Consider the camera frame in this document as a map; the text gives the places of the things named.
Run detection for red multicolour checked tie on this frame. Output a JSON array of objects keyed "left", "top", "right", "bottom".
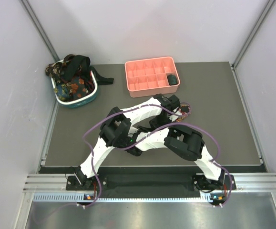
[{"left": 175, "top": 104, "right": 191, "bottom": 122}]

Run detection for pink compartment tray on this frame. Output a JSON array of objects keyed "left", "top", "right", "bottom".
[{"left": 124, "top": 56, "right": 180, "bottom": 98}]

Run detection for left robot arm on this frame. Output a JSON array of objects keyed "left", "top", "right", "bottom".
[{"left": 74, "top": 94, "right": 182, "bottom": 189}]

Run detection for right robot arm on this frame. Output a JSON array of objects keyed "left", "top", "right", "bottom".
[{"left": 113, "top": 125, "right": 225, "bottom": 192}]

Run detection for rolled dark leaf-pattern tie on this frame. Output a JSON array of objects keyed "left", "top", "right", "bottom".
[{"left": 167, "top": 74, "right": 178, "bottom": 86}]

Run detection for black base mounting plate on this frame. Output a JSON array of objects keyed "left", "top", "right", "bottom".
[{"left": 66, "top": 166, "right": 236, "bottom": 198}]

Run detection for teal perforated plastic basket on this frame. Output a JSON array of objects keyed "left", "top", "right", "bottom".
[{"left": 50, "top": 60, "right": 98, "bottom": 108}]

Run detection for black tie with orange flowers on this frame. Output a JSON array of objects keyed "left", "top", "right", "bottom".
[{"left": 67, "top": 76, "right": 93, "bottom": 100}]

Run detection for plain black tie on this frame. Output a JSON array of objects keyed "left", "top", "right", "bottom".
[{"left": 61, "top": 55, "right": 114, "bottom": 85}]

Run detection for blue tie with yellow flowers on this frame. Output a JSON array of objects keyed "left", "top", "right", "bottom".
[{"left": 54, "top": 83, "right": 72, "bottom": 102}]

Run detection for dark tie with beige flowers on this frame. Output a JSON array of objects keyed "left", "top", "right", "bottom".
[{"left": 45, "top": 62, "right": 66, "bottom": 81}]

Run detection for aluminium frame rail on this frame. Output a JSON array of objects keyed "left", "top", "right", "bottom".
[{"left": 23, "top": 173, "right": 276, "bottom": 203}]

